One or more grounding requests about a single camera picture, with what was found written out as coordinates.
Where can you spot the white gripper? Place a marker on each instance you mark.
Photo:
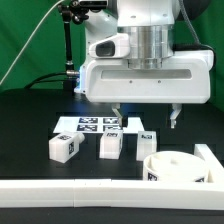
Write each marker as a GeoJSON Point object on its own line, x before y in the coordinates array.
{"type": "Point", "coordinates": [118, 71]}

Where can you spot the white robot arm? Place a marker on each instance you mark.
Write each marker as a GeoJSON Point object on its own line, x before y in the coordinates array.
{"type": "Point", "coordinates": [149, 21]}

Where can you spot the white paper marker sheet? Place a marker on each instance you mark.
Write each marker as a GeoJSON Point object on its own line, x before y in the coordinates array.
{"type": "Point", "coordinates": [97, 124]}

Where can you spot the white L-shaped fence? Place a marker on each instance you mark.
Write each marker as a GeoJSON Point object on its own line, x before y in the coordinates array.
{"type": "Point", "coordinates": [120, 193]}

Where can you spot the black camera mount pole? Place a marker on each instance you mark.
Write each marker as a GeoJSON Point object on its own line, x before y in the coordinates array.
{"type": "Point", "coordinates": [73, 12]}

